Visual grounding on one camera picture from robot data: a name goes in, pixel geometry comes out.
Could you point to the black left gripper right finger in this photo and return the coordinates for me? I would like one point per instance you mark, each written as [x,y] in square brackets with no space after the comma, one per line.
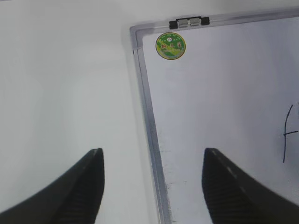
[234,197]

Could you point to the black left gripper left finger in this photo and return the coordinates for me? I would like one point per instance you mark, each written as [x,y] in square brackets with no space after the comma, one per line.
[73,198]

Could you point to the round green sticker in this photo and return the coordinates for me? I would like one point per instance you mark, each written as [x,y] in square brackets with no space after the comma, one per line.
[170,46]

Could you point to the black and silver hanging clip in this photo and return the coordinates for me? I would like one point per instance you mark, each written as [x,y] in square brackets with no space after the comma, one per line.
[189,22]

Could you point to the white whiteboard with aluminium frame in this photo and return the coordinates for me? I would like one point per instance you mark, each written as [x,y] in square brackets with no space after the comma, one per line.
[236,89]

